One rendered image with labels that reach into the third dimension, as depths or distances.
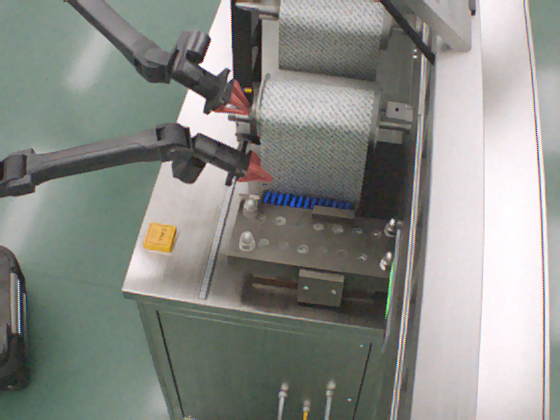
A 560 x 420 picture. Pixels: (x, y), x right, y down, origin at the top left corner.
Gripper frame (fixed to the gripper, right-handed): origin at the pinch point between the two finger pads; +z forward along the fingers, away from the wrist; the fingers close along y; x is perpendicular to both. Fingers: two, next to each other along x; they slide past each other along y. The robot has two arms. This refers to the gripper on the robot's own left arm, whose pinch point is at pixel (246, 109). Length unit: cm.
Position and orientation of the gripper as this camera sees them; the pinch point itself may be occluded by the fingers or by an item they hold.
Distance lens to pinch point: 182.1
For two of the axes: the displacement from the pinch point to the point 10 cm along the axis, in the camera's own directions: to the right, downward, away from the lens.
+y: -1.2, 8.3, -5.4
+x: 6.5, -3.5, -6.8
